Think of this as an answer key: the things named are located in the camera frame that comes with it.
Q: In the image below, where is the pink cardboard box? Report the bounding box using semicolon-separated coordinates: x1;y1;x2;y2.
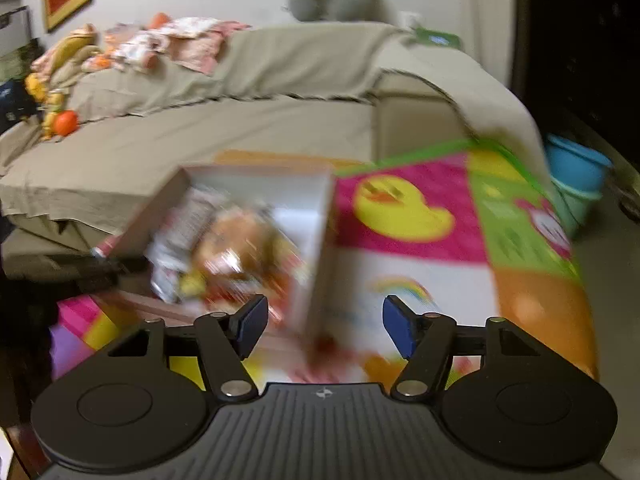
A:
94;165;335;355

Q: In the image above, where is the bread packet with label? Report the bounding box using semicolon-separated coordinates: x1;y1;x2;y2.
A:
192;206;299;280

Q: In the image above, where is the colourful play mat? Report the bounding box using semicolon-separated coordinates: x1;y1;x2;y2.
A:
51;141;598;386

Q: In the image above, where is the beige sofa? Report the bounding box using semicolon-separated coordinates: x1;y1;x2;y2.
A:
0;22;554;281

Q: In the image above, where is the blue plastic bucket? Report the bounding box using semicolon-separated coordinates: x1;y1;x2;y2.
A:
546;136;613;193

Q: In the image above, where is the orange ball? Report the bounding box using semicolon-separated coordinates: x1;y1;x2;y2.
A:
52;110;79;138

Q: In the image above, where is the pink baby clothes pile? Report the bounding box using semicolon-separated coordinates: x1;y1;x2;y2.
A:
81;13;250;75

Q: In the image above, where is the beige curtain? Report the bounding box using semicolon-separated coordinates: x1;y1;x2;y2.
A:
465;0;516;87

